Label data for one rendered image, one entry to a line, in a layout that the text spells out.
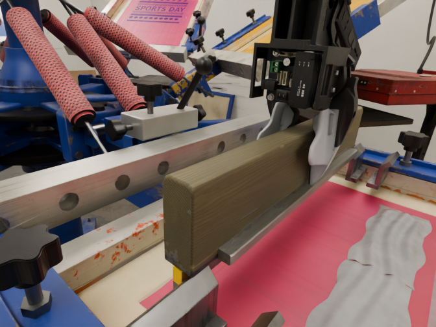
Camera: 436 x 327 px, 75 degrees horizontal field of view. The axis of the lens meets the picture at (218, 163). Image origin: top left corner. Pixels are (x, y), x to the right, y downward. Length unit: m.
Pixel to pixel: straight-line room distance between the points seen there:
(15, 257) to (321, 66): 0.26
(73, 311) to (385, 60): 2.28
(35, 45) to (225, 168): 0.56
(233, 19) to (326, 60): 2.66
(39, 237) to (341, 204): 0.43
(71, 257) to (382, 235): 0.38
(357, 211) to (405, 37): 1.92
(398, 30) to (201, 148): 2.01
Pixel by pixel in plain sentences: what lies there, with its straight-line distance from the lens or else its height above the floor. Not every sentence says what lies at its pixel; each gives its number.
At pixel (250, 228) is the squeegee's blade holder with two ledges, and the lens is 0.26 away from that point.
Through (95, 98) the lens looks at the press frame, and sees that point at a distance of 0.95.
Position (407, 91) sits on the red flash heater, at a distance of 1.26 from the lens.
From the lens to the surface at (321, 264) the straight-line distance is 0.38.
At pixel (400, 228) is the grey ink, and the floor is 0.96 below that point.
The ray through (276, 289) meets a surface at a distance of 0.33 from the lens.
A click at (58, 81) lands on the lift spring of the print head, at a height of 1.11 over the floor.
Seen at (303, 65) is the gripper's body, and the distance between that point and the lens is 0.27.
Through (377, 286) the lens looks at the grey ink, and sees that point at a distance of 0.37.
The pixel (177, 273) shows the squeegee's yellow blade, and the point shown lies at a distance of 0.23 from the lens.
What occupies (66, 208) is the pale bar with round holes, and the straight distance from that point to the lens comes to 0.37.
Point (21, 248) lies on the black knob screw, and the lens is 0.23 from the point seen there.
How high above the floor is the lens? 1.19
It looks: 23 degrees down
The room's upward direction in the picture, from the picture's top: 3 degrees clockwise
